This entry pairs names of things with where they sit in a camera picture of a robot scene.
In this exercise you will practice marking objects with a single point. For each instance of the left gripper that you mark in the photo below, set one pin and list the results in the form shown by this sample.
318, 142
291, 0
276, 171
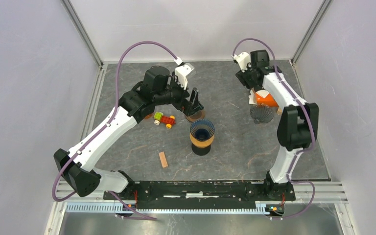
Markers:
195, 105

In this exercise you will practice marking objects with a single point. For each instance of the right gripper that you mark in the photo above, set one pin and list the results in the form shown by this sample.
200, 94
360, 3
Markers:
243, 77

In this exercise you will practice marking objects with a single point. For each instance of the blue ribbed plastic dripper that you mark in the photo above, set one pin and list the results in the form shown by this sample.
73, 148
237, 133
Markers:
202, 129

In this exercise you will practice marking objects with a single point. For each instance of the light wooden ring holder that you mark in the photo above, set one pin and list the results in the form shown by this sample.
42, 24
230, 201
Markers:
201, 144

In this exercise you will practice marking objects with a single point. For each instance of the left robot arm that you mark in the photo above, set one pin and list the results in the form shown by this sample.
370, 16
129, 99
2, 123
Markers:
158, 87

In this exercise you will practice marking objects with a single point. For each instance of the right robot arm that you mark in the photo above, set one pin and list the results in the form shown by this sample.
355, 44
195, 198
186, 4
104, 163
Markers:
297, 129

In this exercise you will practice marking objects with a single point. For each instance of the orange black coffee filter box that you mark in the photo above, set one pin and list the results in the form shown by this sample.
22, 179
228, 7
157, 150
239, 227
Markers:
262, 97

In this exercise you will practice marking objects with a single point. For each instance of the clear smoky ribbed dripper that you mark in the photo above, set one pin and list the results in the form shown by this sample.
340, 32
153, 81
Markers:
261, 114

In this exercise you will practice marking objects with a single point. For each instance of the colourful toy brick car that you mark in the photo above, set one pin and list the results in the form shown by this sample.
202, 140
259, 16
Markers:
160, 118

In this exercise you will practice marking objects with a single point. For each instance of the small wooden block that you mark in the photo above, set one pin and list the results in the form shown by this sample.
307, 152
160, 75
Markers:
163, 160

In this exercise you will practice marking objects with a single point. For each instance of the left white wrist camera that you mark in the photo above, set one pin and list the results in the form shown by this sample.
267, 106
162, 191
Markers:
183, 71

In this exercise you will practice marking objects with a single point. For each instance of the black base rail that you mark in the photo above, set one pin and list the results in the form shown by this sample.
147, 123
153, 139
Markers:
238, 194

